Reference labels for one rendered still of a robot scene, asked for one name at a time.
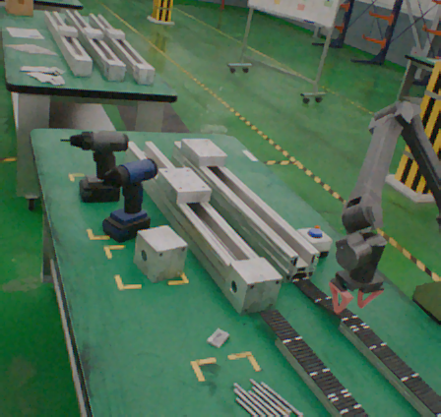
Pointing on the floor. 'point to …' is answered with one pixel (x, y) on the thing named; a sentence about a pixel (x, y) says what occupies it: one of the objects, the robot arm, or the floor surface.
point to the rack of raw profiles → (379, 27)
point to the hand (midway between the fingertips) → (348, 307)
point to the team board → (311, 10)
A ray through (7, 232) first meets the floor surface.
